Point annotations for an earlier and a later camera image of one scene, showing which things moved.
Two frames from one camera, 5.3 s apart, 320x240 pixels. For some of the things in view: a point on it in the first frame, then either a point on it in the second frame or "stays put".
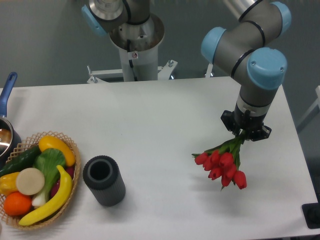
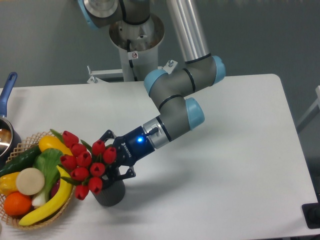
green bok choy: (47, 161) stays put
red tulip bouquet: (222, 162) -> (86, 164)
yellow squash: (49, 142) stays put
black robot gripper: (253, 125) -> (133, 146)
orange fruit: (16, 204) stays put
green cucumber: (25, 161) stays put
